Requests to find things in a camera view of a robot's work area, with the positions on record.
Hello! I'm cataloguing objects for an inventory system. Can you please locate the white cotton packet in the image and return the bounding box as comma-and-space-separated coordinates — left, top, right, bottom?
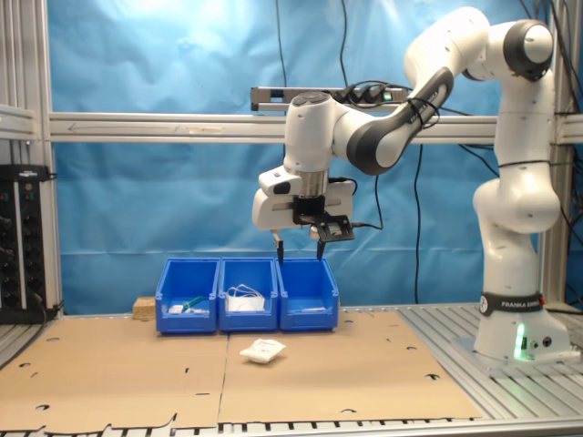
240, 338, 287, 365

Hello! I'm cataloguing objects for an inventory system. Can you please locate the blue bin with cotton packet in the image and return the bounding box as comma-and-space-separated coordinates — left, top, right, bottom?
275, 257, 341, 332

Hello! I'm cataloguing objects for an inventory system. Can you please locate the pale face mask stack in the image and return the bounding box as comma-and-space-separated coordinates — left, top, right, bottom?
225, 284, 268, 314

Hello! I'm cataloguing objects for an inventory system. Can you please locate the blue bin with face masks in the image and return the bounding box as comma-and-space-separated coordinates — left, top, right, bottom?
218, 257, 280, 333

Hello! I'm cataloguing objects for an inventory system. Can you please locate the grey aluminium socket strip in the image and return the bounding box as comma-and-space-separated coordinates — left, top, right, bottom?
250, 86, 338, 113

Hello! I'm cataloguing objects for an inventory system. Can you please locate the blue bin with tube packets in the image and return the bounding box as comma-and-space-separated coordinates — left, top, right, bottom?
155, 258, 220, 336

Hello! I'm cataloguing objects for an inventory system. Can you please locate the brown cardboard sheet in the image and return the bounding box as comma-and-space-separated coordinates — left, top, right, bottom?
0, 313, 231, 434
217, 309, 483, 423

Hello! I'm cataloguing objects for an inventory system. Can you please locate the horizontal aluminium beam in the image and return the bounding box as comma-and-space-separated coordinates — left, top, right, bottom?
47, 111, 500, 145

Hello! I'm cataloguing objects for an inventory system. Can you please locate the chipboard wood board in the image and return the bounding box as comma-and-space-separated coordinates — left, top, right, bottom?
132, 296, 159, 322

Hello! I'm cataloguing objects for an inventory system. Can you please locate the black power strip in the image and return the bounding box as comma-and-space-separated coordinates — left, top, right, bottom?
334, 83, 414, 104

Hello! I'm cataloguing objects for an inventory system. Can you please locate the black rack device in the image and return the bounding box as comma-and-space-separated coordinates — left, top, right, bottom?
0, 164, 58, 325

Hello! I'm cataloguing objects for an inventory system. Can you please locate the short aluminium side beam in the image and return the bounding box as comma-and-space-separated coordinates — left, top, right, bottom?
0, 103, 50, 141

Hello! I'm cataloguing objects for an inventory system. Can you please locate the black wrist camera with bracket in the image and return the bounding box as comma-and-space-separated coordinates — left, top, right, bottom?
293, 195, 356, 242

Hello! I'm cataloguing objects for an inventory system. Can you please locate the black camera cable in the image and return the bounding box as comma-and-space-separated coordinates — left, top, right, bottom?
353, 174, 384, 230

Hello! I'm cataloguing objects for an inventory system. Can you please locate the black hanging cable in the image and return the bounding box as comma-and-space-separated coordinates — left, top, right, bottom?
339, 0, 351, 87
275, 0, 289, 88
413, 144, 424, 305

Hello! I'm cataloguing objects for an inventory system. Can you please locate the black cable tie loop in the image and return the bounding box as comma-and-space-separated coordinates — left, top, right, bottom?
407, 97, 441, 127

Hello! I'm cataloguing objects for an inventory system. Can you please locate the black sagging cable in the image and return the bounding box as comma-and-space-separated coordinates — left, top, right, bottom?
457, 144, 500, 177

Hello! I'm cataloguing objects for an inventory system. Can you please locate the vertical aluminium post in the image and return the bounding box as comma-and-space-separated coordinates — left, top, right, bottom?
0, 0, 64, 315
541, 0, 583, 310

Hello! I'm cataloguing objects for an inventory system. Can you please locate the black cable bundle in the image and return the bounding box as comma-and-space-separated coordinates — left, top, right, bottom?
523, 0, 583, 315

